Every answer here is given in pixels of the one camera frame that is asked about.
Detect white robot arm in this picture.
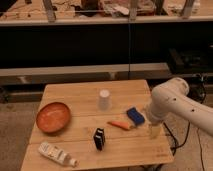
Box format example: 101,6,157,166
145,77,213,137

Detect black upright eraser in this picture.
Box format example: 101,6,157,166
93,128,105,150

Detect white paper cup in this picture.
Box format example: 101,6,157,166
98,89,111,110

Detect blue sponge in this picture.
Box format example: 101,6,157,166
127,107,145,126

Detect orange carrot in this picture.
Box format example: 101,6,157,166
107,121,133,131

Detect orange wooden bowl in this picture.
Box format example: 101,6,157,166
36,102,71,133

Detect black equipment box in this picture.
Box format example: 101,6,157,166
167,48,213,74

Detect white tube bottle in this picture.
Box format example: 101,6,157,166
38,142,77,167

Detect black floor cable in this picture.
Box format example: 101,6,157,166
163,77,208,171

